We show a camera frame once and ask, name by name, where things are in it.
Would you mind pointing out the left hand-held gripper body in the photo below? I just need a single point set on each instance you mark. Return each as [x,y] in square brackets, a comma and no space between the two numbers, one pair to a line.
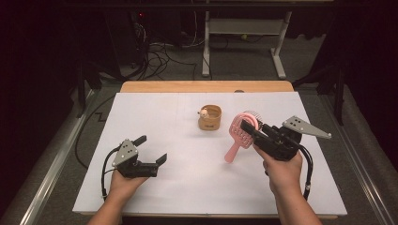
[128,164]

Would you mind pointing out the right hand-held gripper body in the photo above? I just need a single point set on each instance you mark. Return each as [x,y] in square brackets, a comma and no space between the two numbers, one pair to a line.
[278,143]

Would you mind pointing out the pink hairbrush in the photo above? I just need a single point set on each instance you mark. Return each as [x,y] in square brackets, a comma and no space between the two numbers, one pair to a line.
[239,137]

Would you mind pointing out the round wooden cup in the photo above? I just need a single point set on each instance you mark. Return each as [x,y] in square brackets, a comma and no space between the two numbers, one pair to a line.
[211,123]

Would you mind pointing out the person's left hand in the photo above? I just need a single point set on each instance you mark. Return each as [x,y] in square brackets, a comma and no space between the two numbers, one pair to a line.
[123,186]

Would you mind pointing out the person's right hand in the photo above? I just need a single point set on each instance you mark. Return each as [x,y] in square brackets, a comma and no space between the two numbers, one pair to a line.
[283,173]

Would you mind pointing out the white table board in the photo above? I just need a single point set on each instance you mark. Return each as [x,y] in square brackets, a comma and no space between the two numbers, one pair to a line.
[194,187]

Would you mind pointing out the small beige figurine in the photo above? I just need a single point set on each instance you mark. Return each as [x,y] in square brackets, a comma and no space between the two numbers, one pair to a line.
[203,112]

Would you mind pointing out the wooden table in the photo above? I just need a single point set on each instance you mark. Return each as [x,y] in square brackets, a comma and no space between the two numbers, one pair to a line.
[203,86]

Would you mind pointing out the dark metal stand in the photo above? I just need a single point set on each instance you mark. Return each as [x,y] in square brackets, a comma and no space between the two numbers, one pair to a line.
[83,87]
[339,93]

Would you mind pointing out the dark computer tower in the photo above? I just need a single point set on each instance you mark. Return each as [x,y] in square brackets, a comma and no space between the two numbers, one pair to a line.
[128,34]

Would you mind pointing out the metal floor rail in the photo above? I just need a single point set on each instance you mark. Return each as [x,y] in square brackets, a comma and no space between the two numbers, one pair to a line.
[53,168]
[356,156]

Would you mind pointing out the white metal stand frame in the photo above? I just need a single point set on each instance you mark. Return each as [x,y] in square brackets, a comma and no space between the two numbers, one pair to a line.
[244,26]

